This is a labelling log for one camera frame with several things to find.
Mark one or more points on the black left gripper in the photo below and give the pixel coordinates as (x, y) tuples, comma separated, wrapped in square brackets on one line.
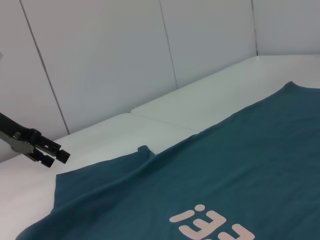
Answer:
[(17, 136)]

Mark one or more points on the teal FREE print T-shirt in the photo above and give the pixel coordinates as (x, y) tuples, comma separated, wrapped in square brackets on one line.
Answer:
[(212, 162)]

